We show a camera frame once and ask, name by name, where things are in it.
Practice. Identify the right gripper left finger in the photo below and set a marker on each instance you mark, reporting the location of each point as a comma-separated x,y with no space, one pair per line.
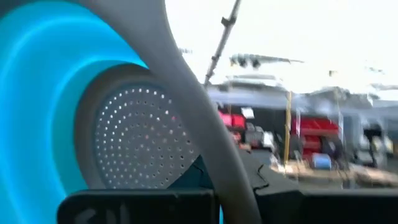
140,207

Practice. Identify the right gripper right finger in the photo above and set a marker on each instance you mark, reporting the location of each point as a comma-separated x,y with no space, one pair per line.
326,208

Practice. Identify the blue collapsible colander grey rim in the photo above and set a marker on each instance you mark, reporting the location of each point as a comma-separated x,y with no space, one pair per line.
31,93

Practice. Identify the blue tape roll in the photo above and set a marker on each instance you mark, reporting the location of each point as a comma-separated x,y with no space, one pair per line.
321,161

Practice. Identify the red storage bin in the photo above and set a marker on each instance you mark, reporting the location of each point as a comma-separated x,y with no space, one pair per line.
231,119
314,124

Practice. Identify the grey metal pole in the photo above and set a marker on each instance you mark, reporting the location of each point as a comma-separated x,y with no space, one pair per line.
223,37

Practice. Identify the yellow post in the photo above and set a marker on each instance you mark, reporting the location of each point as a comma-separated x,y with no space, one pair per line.
288,124

